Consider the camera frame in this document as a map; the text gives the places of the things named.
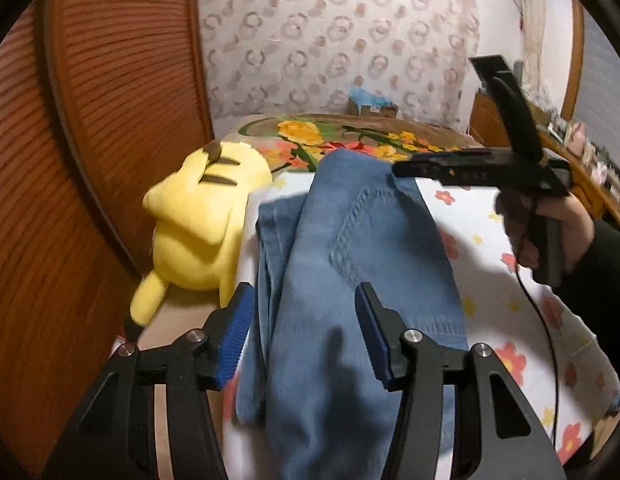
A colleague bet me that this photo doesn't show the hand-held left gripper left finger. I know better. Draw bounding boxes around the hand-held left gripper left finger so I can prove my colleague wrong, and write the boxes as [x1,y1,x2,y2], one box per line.
[42,281,256,480]

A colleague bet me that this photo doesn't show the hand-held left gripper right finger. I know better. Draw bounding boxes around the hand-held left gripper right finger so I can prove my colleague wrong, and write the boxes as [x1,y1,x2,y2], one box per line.
[354,281,568,480]

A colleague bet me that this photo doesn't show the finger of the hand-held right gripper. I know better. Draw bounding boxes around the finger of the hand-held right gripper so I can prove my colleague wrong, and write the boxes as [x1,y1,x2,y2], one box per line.
[469,55,543,161]
[392,149,501,188]

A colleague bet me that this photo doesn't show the blue denim pants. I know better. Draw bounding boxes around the blue denim pants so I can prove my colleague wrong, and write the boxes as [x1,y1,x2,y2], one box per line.
[235,149,471,480]

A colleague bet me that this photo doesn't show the person's right forearm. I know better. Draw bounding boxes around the person's right forearm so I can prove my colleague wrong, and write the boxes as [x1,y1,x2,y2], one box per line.
[565,217,620,376]

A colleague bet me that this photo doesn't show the person's right hand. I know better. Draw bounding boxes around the person's right hand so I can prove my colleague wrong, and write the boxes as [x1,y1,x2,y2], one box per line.
[495,192,597,276]

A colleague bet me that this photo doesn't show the wooden cabinet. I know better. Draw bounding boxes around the wooden cabinet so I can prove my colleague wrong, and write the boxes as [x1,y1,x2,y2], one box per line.
[470,95,620,241]

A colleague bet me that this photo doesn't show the pink mug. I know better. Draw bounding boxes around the pink mug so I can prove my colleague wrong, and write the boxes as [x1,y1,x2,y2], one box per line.
[565,121,589,157]

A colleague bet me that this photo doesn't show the small brown cardboard box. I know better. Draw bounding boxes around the small brown cardboard box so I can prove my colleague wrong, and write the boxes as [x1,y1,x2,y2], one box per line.
[347,101,397,119]

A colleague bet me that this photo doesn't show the light blue packet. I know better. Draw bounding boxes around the light blue packet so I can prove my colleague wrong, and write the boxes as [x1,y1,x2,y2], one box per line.
[350,86,394,108]

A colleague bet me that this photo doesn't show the white floral bed sheet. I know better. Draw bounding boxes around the white floral bed sheet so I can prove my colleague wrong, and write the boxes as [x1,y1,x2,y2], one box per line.
[220,172,620,480]

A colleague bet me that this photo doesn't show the yellow plush toy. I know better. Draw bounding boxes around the yellow plush toy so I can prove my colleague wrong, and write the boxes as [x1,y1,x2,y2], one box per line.
[125,141,273,343]

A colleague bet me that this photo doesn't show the floral pillow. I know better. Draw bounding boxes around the floral pillow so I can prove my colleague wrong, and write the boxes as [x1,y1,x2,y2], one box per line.
[237,114,486,173]

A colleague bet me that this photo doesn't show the wooden ribbed headboard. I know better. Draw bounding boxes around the wooden ribbed headboard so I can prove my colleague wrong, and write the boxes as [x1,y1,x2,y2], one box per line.
[0,0,216,480]

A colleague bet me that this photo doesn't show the ring patterned curtain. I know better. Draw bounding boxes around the ring patterned curtain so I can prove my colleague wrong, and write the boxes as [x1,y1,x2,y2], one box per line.
[197,0,481,131]

